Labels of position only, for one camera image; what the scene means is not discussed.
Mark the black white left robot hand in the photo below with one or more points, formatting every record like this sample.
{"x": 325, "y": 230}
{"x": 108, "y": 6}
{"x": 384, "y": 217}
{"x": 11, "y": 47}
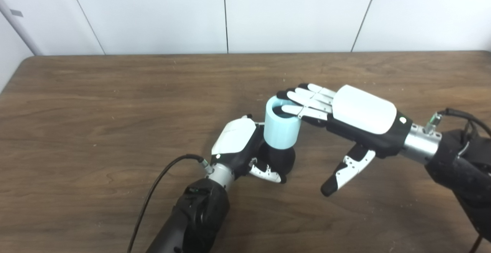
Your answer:
{"x": 234, "y": 138}

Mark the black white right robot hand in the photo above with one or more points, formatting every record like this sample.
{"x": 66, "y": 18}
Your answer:
{"x": 364, "y": 111}

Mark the black flared nozzle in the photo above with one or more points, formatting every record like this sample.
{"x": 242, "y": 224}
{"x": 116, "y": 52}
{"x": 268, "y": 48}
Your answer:
{"x": 280, "y": 159}

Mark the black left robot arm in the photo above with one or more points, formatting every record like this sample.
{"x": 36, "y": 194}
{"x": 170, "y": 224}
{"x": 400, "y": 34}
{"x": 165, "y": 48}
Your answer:
{"x": 195, "y": 218}

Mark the white corner post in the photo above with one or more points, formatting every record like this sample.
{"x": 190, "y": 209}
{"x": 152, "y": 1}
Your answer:
{"x": 21, "y": 30}

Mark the small gray wall tag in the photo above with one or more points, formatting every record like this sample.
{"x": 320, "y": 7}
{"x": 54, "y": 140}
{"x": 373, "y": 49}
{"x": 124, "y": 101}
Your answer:
{"x": 16, "y": 13}

